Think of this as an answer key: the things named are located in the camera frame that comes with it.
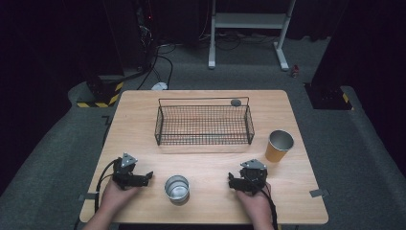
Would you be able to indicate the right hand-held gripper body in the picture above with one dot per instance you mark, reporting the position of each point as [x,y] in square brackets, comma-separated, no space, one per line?
[253,177]

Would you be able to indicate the dark computer tower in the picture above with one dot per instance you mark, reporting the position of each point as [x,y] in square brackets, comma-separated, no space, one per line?
[143,32]

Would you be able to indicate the white power adapter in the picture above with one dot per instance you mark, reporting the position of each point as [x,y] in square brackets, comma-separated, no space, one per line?
[159,86]

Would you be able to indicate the person's left hand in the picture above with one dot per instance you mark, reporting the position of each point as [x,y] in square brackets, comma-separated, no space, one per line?
[116,198]

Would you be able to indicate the silver metal cup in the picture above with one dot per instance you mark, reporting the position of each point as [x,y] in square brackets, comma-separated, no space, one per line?
[176,189]

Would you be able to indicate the grey round disc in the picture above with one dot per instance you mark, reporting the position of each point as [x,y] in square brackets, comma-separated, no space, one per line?
[236,102]

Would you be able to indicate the person's right hand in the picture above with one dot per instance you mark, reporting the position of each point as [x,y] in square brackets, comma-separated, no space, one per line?
[255,204]

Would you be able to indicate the yellow-black striped base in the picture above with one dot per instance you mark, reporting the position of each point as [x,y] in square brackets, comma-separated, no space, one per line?
[332,97]
[102,96]

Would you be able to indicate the orange metal cup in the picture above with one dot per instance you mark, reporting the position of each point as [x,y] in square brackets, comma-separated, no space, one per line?
[277,147]

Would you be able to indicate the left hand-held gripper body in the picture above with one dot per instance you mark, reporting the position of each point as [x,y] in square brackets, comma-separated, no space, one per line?
[126,174]

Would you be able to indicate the grey tape piece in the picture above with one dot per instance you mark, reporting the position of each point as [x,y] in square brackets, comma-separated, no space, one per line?
[88,196]
[319,193]

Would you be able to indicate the white metal stand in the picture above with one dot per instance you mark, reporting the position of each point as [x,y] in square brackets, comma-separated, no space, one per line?
[250,22]

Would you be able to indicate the small red bottle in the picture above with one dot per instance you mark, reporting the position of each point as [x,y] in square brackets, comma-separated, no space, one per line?
[295,71]

